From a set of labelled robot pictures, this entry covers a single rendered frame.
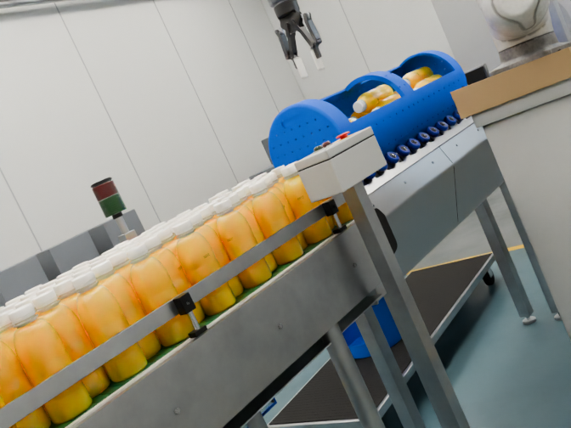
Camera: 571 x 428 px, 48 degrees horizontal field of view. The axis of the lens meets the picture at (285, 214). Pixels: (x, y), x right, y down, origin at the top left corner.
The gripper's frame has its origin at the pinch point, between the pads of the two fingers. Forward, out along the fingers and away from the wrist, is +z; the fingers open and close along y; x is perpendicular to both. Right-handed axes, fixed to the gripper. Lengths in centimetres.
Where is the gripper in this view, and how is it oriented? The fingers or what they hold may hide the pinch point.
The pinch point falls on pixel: (309, 64)
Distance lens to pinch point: 205.6
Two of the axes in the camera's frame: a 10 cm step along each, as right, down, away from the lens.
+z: 3.9, 9.2, 1.0
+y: -7.0, 2.2, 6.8
